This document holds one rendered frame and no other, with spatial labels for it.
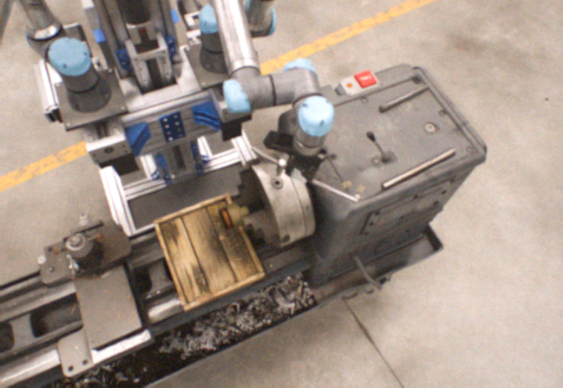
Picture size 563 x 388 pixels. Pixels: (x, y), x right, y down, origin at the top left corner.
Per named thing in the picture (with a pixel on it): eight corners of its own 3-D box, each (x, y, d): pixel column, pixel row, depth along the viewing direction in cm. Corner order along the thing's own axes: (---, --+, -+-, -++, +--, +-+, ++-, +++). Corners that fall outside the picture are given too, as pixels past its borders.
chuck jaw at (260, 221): (272, 204, 153) (288, 232, 146) (273, 212, 157) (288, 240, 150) (242, 216, 150) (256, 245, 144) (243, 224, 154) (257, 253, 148)
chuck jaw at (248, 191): (265, 191, 158) (256, 160, 153) (270, 196, 153) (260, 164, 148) (235, 203, 155) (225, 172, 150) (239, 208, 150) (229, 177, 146)
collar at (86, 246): (90, 230, 145) (86, 226, 142) (95, 251, 141) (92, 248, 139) (64, 240, 143) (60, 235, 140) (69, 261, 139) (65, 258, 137)
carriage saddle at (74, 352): (120, 224, 173) (116, 217, 168) (157, 341, 153) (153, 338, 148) (38, 255, 166) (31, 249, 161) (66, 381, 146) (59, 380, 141)
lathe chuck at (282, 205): (264, 174, 178) (270, 137, 149) (298, 247, 167) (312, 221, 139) (243, 183, 175) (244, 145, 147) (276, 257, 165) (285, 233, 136)
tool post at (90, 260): (100, 243, 153) (90, 231, 144) (105, 262, 150) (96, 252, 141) (78, 251, 151) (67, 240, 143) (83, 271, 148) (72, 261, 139)
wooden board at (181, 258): (228, 196, 181) (228, 192, 177) (265, 277, 165) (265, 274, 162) (154, 225, 174) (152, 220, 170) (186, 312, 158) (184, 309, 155)
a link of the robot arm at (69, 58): (74, 97, 152) (59, 69, 141) (53, 75, 157) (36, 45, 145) (105, 78, 157) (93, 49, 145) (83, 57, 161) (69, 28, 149)
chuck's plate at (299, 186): (272, 171, 178) (279, 132, 150) (307, 244, 168) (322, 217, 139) (264, 174, 178) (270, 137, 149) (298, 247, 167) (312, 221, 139)
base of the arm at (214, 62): (194, 50, 178) (191, 31, 170) (230, 40, 182) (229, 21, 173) (207, 78, 172) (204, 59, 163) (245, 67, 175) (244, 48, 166)
